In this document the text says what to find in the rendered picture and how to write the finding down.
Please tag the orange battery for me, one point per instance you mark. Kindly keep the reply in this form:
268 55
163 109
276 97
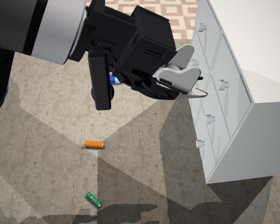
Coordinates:
94 143

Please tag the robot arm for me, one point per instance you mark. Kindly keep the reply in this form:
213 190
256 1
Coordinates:
49 30

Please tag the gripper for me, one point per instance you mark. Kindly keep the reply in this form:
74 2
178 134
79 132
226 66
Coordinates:
138 45

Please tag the grey chest of drawers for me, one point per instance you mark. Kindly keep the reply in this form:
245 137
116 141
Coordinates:
252 31

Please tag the green battery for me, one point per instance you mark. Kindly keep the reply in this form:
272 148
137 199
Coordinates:
95 200

